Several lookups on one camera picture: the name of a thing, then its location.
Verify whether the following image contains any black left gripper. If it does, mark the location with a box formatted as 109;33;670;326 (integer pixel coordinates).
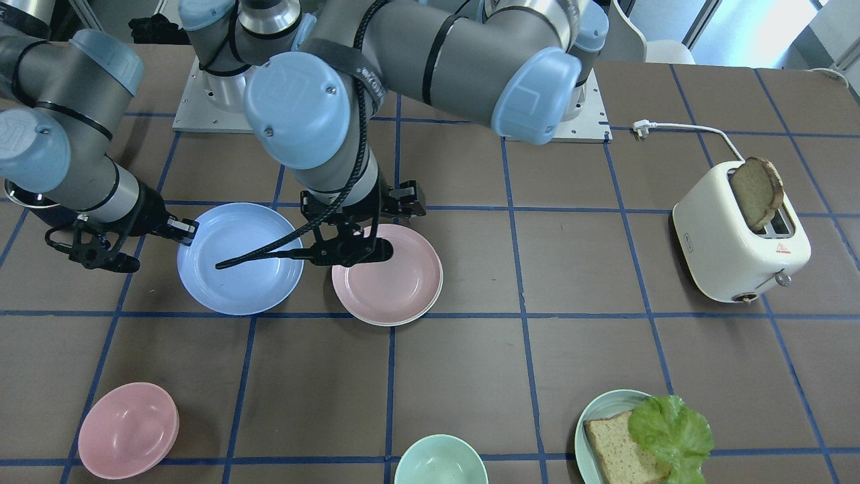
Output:
299;171;427;268

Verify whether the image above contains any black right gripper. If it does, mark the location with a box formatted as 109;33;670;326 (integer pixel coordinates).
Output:
131;185;199;246

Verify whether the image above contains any pink plate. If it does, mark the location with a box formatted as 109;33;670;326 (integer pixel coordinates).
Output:
331;224;443;327

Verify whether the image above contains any blue plate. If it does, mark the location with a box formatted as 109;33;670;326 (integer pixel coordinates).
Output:
176;202;304;316

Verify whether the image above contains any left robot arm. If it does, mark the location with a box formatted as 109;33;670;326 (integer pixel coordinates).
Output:
216;1;595;270

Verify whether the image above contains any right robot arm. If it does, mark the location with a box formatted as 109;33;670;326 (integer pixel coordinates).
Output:
2;1;198;250

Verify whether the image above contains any dark blue saucepan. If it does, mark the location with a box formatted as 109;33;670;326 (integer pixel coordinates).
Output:
3;179;78;229

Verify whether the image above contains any pink bowl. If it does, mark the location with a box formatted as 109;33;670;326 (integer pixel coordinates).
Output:
78;382;180;480

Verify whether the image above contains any green bowl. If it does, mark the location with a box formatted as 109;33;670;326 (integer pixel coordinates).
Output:
393;434;489;483

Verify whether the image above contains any green plate with sandwich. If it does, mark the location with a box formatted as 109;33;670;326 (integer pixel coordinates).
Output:
572;389;650;483

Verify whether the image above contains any white chair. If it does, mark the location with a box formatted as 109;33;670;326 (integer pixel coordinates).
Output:
599;1;697;65

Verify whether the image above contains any bread slice on plate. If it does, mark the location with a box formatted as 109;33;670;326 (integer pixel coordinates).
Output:
584;410;671;483

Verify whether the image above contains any cream white toaster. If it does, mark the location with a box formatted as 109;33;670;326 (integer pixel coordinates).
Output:
670;160;812;303

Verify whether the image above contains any green lettuce leaf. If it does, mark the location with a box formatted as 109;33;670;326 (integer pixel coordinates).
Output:
628;395;714;483

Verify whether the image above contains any toast slice in toaster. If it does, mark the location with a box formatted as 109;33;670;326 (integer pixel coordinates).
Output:
729;157;785;233

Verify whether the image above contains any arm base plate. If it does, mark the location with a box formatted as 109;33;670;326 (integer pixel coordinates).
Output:
173;58;258;134
499;62;613;143

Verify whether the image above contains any white toaster power cable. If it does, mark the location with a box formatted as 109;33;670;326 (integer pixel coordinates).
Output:
634;119;746;162

